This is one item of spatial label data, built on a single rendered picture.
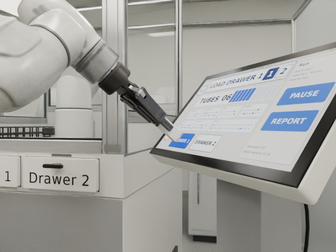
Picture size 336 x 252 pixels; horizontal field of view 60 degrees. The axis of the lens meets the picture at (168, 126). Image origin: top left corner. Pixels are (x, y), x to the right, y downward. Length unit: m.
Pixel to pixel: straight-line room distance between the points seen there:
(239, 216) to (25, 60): 0.53
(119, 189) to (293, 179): 0.67
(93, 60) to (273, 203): 0.48
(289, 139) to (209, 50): 3.87
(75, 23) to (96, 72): 0.10
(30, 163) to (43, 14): 0.64
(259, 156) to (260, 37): 3.96
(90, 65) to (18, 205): 0.73
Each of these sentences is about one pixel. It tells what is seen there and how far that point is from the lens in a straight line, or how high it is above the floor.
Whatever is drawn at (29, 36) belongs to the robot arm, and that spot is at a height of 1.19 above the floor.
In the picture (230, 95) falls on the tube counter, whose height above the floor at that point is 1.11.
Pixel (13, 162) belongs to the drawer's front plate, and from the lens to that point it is 1.20.
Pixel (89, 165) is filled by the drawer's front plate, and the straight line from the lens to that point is 1.02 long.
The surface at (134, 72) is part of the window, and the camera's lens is 1.13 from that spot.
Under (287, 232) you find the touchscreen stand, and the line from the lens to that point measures 0.71.
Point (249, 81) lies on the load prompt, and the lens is 0.72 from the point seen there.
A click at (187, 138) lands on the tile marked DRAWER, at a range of 0.73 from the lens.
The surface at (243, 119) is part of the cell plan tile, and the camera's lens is 0.61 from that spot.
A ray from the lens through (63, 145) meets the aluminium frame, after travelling 1.08.
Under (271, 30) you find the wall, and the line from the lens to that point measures 4.48.
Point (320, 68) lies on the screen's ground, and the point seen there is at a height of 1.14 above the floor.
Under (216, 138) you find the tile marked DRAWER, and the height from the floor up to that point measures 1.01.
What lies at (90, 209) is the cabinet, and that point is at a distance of 1.06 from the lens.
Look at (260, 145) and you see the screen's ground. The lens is 0.52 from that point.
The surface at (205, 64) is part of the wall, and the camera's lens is 4.27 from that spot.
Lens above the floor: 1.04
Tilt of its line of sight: level
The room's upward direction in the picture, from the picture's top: straight up
